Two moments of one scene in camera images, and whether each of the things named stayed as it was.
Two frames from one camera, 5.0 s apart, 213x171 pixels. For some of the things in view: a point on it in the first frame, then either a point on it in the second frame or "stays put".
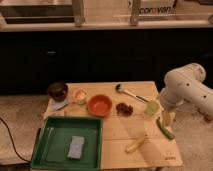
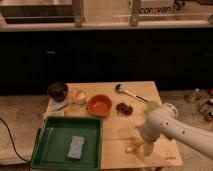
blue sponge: [76, 148] stays put
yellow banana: [136, 146] stays put
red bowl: [99, 105] stays put
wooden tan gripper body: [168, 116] to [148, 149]
